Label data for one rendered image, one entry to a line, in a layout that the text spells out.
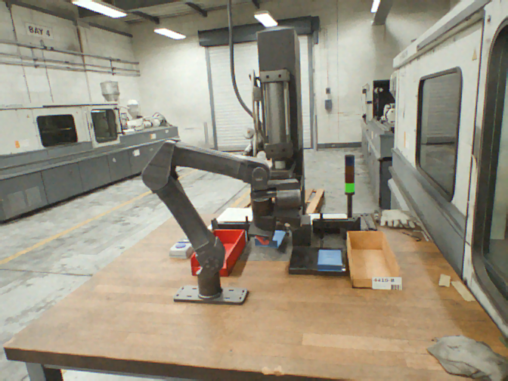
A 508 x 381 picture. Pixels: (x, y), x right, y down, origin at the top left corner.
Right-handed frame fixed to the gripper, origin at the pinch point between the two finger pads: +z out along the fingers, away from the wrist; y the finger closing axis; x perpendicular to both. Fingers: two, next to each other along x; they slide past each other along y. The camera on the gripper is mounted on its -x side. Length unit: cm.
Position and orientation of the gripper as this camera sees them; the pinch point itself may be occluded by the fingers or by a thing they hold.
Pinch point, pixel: (264, 241)
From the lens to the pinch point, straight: 101.1
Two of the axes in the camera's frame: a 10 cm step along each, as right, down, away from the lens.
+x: -9.7, -1.0, 2.1
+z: 0.8, 7.3, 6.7
